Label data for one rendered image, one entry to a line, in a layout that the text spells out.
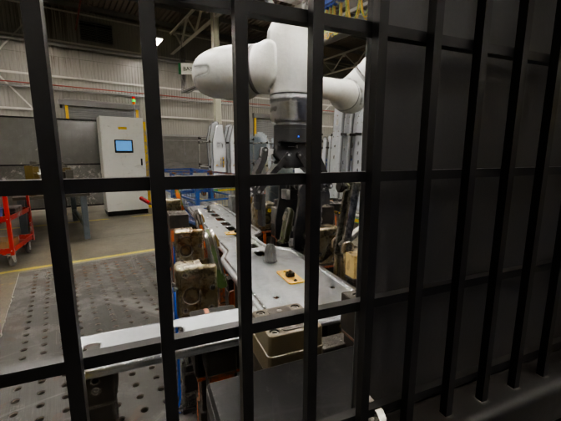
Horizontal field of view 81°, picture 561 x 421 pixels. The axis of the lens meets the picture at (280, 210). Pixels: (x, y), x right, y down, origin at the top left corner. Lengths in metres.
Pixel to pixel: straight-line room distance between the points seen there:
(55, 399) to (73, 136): 7.48
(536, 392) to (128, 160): 7.49
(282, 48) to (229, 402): 0.59
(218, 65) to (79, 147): 7.61
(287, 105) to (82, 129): 7.75
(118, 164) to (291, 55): 6.97
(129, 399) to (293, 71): 0.83
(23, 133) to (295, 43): 7.81
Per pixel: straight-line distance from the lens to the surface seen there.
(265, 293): 0.70
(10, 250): 4.78
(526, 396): 0.24
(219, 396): 0.40
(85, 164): 8.31
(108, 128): 7.55
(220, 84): 0.77
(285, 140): 0.69
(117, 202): 7.60
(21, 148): 8.32
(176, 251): 1.09
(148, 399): 0.97
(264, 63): 0.72
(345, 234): 0.80
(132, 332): 0.61
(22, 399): 1.10
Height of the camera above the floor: 1.28
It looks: 10 degrees down
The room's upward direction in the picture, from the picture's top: straight up
